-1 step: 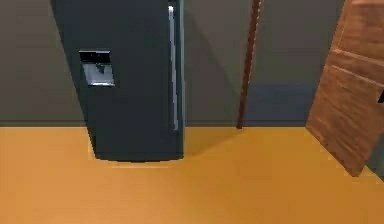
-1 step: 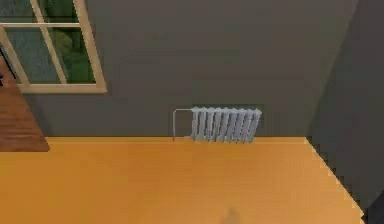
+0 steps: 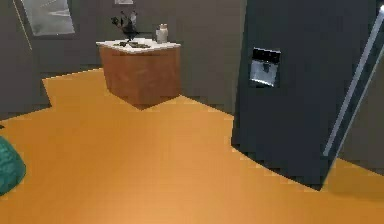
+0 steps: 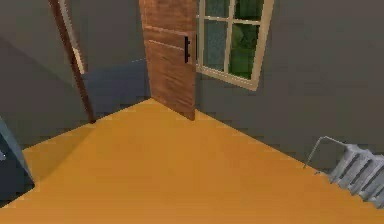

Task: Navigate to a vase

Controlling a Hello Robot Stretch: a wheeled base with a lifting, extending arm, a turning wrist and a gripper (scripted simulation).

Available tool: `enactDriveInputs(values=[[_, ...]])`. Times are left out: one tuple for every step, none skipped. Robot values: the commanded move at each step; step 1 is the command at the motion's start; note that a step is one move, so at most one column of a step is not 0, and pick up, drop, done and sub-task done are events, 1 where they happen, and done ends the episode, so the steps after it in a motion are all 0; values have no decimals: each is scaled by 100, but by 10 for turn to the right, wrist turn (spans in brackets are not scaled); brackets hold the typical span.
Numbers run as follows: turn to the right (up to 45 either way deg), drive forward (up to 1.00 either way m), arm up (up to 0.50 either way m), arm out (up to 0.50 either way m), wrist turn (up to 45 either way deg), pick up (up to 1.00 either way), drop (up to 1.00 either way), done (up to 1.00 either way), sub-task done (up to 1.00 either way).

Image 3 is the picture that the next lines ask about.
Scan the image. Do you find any teal round cushion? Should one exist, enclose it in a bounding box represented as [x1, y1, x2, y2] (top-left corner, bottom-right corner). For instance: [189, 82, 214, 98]
[0, 136, 27, 197]

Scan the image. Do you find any dark grey fridge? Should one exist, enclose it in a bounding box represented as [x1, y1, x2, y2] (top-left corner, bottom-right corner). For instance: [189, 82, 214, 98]
[231, 0, 384, 192]

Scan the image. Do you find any silver fridge handle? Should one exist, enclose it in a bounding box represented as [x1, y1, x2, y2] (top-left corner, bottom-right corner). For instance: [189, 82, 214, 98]
[322, 5, 384, 158]

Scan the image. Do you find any wooden cabinet with white top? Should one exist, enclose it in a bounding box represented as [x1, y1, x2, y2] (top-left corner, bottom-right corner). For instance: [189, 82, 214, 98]
[95, 37, 182, 111]

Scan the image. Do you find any white jar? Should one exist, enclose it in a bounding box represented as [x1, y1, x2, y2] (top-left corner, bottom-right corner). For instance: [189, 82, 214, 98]
[155, 23, 169, 45]

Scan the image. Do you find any dark flat tray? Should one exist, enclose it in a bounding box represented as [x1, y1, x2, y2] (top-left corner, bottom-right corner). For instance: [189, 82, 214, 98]
[112, 40, 152, 50]

